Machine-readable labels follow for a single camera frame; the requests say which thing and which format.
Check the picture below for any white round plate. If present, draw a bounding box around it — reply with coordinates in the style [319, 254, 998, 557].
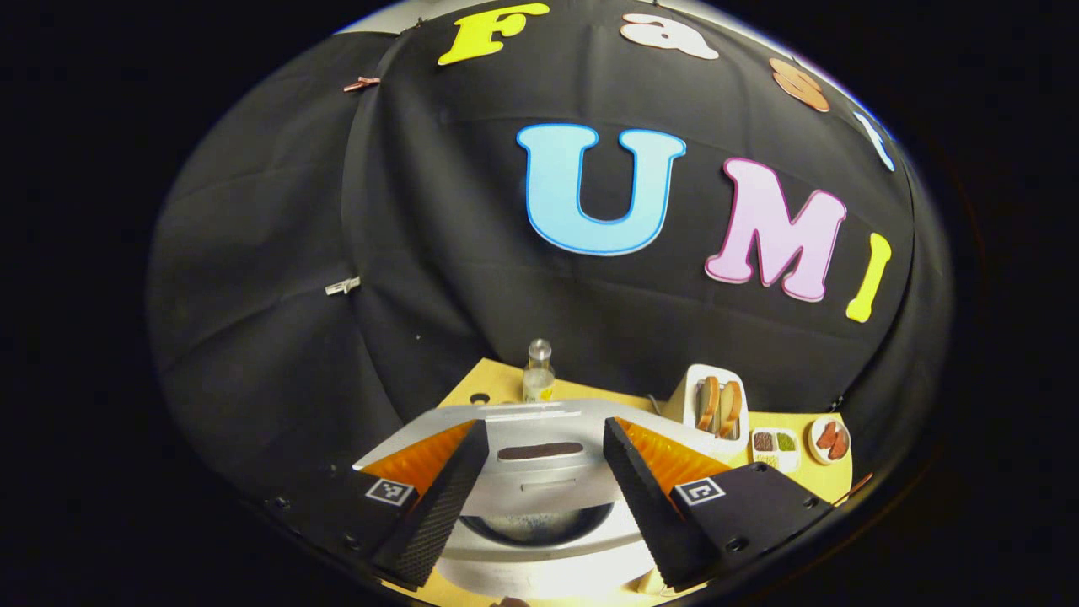
[807, 416, 852, 466]

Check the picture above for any small glass bottle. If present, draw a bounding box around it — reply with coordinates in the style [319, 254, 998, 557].
[523, 338, 556, 403]

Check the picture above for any dark wooden spoon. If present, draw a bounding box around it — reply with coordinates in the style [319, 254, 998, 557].
[833, 473, 874, 507]

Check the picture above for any white rice cooker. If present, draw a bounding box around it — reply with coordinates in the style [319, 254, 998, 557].
[352, 398, 747, 601]

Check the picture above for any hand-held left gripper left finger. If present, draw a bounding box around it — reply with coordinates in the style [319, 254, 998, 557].
[257, 419, 491, 591]

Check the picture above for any toasted bread slice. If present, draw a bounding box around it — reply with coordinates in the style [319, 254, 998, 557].
[718, 380, 744, 438]
[699, 376, 722, 433]

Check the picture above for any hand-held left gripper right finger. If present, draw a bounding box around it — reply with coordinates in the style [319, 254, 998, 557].
[603, 416, 835, 591]

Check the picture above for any white toaster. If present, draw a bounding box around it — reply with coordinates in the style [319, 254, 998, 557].
[662, 363, 746, 443]

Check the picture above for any white divided dish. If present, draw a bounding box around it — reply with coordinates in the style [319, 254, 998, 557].
[749, 427, 802, 473]

